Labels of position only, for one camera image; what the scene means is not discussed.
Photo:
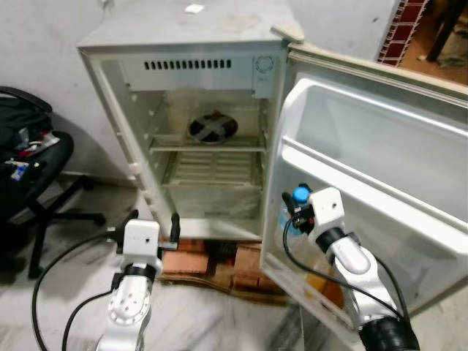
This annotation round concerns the small white paper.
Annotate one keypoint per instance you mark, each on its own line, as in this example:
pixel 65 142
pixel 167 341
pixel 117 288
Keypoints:
pixel 194 9

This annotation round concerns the orange brick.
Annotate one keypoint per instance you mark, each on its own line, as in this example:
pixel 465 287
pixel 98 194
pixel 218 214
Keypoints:
pixel 186 257
pixel 248 267

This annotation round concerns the white door shelf bar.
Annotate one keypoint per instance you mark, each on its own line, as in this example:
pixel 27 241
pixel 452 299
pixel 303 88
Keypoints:
pixel 365 194

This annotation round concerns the clear fridge shelf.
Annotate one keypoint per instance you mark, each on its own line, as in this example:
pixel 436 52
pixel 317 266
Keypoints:
pixel 175 145

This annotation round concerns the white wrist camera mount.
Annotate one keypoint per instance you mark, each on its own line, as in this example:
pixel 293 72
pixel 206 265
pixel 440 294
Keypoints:
pixel 140 238
pixel 327 208

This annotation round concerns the silver fridge door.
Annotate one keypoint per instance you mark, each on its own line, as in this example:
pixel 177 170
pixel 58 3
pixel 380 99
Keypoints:
pixel 380 139

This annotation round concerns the red tiled pillar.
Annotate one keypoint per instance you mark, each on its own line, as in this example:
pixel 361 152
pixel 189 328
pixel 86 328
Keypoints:
pixel 402 33

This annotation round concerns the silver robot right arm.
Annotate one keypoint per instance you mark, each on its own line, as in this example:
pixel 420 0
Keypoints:
pixel 351 256

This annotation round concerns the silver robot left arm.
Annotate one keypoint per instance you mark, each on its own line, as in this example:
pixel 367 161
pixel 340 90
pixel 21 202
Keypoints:
pixel 128 307

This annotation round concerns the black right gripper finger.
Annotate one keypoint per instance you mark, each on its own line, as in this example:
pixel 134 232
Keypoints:
pixel 287 199

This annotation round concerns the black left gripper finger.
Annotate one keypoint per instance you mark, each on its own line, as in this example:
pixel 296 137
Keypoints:
pixel 175 227
pixel 132 215

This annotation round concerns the black bag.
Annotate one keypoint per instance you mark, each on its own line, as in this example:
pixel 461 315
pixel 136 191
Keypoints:
pixel 22 117

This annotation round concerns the clear bottle blue cap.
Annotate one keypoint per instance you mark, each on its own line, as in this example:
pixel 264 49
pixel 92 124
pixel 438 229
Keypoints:
pixel 300 194

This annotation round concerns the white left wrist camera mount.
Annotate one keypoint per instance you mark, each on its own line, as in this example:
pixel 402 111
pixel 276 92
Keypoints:
pixel 140 238

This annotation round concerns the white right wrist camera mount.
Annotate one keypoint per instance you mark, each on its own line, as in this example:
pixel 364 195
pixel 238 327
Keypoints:
pixel 327 208

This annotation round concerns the black office chair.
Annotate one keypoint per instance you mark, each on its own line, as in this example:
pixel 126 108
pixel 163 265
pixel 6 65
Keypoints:
pixel 51 157

